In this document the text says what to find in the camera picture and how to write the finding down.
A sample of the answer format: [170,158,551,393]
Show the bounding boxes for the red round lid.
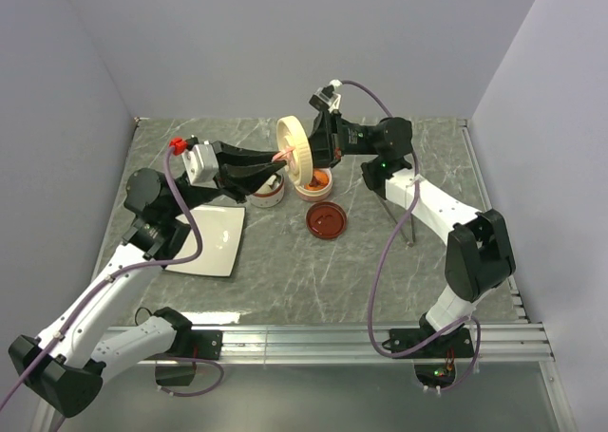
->
[305,201,348,240]

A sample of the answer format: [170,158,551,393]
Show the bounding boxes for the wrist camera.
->
[169,137,219,187]
[309,80,343,113]

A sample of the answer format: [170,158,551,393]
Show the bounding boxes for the pink lunch bowl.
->
[294,169,333,202]

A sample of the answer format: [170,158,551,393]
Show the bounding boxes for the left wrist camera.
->
[169,137,219,187]

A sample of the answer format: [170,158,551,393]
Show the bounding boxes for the metal lunch tin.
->
[248,173,285,208]

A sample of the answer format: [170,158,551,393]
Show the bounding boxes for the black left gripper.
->
[167,140,288,217]

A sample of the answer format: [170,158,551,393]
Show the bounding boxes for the white square plate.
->
[166,205,246,277]

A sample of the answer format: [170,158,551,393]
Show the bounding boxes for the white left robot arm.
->
[9,139,287,418]

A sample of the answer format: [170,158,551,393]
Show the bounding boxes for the orange fried shrimp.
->
[305,169,330,191]

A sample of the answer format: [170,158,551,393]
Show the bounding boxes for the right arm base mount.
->
[382,325,481,394]

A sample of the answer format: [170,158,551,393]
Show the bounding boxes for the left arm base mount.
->
[134,307,225,398]

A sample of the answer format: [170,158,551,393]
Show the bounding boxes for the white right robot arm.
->
[309,110,516,358]

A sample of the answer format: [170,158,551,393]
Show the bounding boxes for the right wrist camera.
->
[309,80,343,113]

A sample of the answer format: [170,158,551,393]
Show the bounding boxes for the metal serving tongs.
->
[379,197,417,248]

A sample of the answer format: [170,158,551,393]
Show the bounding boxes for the beige round lid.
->
[276,116,314,186]

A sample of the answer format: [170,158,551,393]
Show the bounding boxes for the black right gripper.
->
[287,110,379,170]

